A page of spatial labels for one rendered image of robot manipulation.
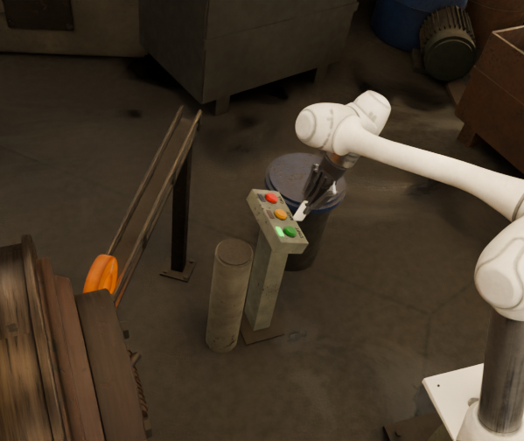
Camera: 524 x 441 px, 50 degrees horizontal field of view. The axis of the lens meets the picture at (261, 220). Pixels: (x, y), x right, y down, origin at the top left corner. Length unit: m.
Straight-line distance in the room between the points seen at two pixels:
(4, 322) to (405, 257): 2.17
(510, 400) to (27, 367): 1.08
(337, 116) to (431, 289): 1.36
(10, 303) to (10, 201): 2.05
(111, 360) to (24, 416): 0.14
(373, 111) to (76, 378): 1.05
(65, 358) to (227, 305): 1.29
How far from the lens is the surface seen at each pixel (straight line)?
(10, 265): 0.73
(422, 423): 2.20
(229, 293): 1.85
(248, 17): 2.92
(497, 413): 1.47
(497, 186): 1.35
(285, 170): 2.21
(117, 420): 0.72
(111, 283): 1.49
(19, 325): 0.65
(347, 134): 1.37
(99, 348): 0.72
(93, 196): 2.68
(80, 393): 0.68
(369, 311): 2.40
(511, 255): 1.14
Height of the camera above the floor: 1.88
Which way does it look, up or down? 46 degrees down
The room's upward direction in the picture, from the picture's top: 11 degrees clockwise
